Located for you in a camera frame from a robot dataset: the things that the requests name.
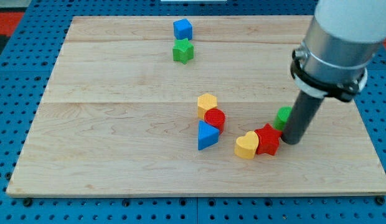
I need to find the red star block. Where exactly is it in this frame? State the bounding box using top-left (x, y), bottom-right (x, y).
top-left (255, 123), bottom-right (282, 156)

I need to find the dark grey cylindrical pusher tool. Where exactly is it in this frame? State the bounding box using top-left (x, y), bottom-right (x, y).
top-left (281, 91), bottom-right (324, 145)

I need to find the green circle block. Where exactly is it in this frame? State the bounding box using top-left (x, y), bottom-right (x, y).
top-left (273, 106), bottom-right (292, 131)

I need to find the blue triangle block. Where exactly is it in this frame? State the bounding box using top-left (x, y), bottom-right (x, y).
top-left (197, 120), bottom-right (220, 151)

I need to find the yellow hexagon block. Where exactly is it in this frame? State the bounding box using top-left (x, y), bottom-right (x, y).
top-left (197, 93), bottom-right (217, 119)

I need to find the green star block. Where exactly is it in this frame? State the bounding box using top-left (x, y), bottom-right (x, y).
top-left (172, 38), bottom-right (194, 64)

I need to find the black cable ring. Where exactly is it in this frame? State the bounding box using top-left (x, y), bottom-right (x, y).
top-left (289, 49), bottom-right (367, 103)

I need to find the yellow heart block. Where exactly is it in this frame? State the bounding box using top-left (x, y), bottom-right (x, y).
top-left (234, 131), bottom-right (259, 159)

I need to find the blue cube block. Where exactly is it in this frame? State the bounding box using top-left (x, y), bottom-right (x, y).
top-left (173, 19), bottom-right (193, 40)

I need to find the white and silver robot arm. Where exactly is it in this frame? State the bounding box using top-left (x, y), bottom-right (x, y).
top-left (291, 0), bottom-right (386, 101)

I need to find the red circle block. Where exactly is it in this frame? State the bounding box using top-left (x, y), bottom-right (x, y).
top-left (204, 108), bottom-right (226, 134)

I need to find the light wooden board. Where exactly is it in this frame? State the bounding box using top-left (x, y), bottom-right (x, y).
top-left (7, 16), bottom-right (386, 198)

